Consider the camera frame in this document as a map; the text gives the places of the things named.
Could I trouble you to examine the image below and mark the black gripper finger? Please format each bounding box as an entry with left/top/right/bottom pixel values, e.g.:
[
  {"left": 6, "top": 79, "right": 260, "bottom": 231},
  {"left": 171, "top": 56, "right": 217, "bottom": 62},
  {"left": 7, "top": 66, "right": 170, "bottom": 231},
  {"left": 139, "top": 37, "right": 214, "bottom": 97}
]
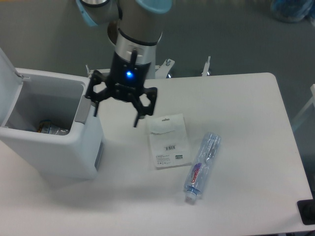
[
  {"left": 85, "top": 69, "right": 111, "bottom": 118},
  {"left": 129, "top": 87, "right": 158, "bottom": 127}
]

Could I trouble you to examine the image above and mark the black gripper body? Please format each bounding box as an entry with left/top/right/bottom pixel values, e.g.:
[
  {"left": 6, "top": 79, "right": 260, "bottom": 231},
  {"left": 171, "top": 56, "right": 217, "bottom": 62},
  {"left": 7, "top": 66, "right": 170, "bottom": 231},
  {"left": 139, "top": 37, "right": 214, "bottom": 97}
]
[{"left": 106, "top": 51, "right": 151, "bottom": 102}]

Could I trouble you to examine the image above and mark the white push-lid trash can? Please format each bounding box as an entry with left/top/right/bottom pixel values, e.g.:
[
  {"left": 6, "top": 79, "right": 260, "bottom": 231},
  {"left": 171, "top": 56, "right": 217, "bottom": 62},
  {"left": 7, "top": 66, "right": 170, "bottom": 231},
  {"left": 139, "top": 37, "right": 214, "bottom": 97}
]
[{"left": 0, "top": 53, "right": 104, "bottom": 179}]

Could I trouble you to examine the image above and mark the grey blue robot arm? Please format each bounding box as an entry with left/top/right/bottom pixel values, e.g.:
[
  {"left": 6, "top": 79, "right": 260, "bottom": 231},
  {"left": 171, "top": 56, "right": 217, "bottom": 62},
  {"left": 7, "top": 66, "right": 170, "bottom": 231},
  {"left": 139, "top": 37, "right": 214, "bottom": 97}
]
[{"left": 76, "top": 0, "right": 173, "bottom": 127}]

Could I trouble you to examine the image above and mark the crumpled trash inside can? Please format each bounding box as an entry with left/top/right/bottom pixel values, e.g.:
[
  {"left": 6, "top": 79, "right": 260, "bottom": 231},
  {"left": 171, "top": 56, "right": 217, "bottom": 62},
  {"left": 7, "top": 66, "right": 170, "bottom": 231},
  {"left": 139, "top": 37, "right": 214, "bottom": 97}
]
[{"left": 37, "top": 119, "right": 69, "bottom": 136}]

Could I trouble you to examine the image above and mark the white plastic packaging bag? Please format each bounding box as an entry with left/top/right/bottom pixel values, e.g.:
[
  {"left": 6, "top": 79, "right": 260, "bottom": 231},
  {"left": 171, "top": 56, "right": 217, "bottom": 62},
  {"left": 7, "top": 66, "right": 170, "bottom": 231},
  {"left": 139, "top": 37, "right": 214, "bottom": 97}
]
[{"left": 148, "top": 114, "right": 191, "bottom": 169}]

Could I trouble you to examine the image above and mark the clear plastic water bottle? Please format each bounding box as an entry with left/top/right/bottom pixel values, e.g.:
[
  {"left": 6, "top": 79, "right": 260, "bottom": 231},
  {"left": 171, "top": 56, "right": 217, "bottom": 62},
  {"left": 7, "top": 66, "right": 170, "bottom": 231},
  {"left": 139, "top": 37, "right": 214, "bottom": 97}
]
[{"left": 184, "top": 132, "right": 221, "bottom": 205}]

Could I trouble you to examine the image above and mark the blue plastic bag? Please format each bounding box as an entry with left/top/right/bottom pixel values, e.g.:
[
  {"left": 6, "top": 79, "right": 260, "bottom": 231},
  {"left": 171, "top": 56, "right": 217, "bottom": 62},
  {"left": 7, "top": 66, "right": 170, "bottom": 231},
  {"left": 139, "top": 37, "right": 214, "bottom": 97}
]
[{"left": 270, "top": 0, "right": 315, "bottom": 23}]

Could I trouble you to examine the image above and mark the black device at table edge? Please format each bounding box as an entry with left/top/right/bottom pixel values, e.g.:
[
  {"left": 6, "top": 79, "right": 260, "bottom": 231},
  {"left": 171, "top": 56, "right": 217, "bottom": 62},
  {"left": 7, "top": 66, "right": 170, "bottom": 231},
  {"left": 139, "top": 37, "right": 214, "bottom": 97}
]
[{"left": 297, "top": 199, "right": 315, "bottom": 225}]

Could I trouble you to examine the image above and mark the white metal base frame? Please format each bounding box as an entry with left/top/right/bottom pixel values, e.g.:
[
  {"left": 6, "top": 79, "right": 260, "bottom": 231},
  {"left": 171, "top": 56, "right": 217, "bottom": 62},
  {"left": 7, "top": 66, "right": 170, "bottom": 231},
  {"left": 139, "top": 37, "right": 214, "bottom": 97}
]
[{"left": 85, "top": 56, "right": 212, "bottom": 80}]

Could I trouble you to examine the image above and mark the white frame at right edge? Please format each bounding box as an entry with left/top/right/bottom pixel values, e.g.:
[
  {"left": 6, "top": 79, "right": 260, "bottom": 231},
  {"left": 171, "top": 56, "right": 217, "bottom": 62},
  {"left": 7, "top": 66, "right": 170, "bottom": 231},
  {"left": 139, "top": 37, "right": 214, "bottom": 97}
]
[{"left": 291, "top": 84, "right": 315, "bottom": 132}]

